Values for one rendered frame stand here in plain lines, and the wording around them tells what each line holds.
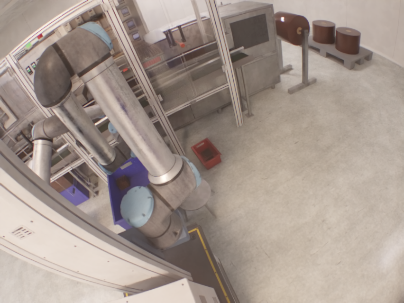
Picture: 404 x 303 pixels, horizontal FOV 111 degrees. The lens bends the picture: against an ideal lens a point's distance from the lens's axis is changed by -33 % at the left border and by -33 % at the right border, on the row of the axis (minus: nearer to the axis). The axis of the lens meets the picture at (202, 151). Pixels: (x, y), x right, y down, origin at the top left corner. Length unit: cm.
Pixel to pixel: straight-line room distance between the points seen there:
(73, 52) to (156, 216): 60
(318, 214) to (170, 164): 136
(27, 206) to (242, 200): 163
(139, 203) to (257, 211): 120
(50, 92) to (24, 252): 48
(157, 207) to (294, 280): 119
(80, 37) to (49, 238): 54
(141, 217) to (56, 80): 51
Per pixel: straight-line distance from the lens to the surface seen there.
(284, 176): 194
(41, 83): 61
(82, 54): 59
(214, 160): 200
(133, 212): 77
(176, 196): 79
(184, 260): 142
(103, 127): 211
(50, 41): 230
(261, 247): 168
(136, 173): 209
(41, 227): 60
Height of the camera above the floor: 163
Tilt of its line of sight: 46 degrees down
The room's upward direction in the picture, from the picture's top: 22 degrees counter-clockwise
